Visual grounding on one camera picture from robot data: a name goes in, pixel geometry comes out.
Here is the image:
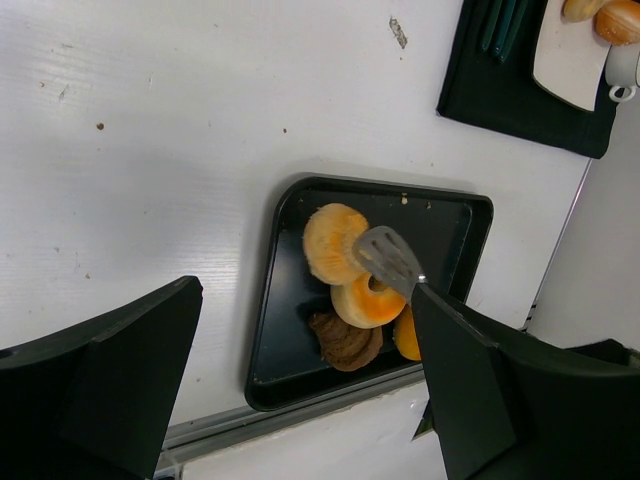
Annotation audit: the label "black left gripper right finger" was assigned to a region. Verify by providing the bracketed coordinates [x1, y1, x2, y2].
[411, 284, 639, 479]

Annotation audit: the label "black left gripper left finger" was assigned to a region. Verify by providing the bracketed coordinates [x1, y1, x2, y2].
[1, 276, 203, 479]

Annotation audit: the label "stainless steel serving tongs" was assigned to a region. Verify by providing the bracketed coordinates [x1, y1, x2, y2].
[352, 226, 427, 304]

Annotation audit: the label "small round muffin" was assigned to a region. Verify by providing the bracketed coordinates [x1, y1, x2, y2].
[302, 203, 369, 285]

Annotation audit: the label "orange sesame bun with cream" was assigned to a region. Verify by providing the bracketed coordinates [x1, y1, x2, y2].
[594, 0, 639, 46]

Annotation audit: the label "long yellow bread roll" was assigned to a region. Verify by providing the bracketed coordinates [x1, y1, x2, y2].
[562, 0, 607, 23]

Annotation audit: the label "orange glazed donut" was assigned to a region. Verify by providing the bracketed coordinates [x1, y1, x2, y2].
[393, 305, 421, 362]

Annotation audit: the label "brown chocolate croissant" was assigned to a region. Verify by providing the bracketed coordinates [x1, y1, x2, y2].
[308, 312, 384, 372]

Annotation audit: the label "black rectangular baking tray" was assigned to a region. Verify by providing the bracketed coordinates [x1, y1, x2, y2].
[244, 176, 494, 412]

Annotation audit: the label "black cloth placemat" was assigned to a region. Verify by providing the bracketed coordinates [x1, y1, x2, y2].
[437, 1, 616, 159]

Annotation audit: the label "white square plate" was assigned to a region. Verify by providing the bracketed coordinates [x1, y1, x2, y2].
[532, 0, 610, 112]

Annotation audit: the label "aluminium front rail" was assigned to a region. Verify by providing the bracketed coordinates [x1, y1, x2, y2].
[154, 366, 424, 479]

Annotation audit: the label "pale glazed ring donut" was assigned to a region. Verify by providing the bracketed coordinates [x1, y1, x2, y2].
[330, 273, 406, 329]

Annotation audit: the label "white cup with handle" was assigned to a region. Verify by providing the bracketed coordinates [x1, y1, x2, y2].
[605, 43, 639, 103]

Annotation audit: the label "gold spoon teal handle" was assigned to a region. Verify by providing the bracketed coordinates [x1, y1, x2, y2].
[492, 0, 517, 57]

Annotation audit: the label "gold fork teal handle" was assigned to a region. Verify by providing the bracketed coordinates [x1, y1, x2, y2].
[498, 0, 529, 63]

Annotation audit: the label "gold knife teal handle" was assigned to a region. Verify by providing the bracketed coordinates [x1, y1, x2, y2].
[479, 0, 502, 52]

